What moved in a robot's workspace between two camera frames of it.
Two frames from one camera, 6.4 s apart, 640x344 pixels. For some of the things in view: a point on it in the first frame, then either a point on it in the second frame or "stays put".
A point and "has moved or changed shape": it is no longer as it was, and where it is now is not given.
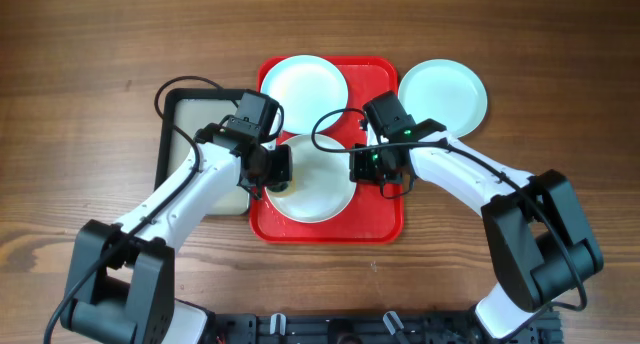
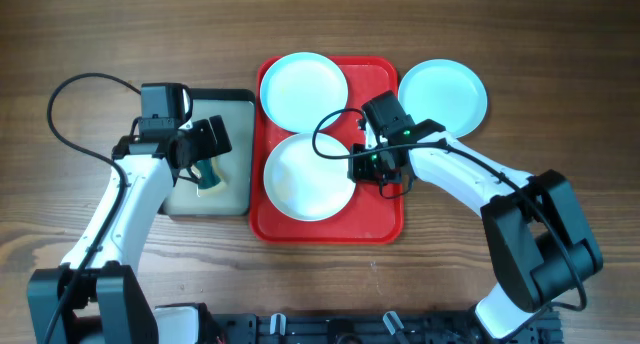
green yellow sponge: x=279 y=187 has moved or changed shape
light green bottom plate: x=445 y=92 stays put
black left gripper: x=279 y=165 to x=208 y=141
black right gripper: x=361 y=165 stays put
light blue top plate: x=305 y=87 stays put
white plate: x=321 y=189 stays put
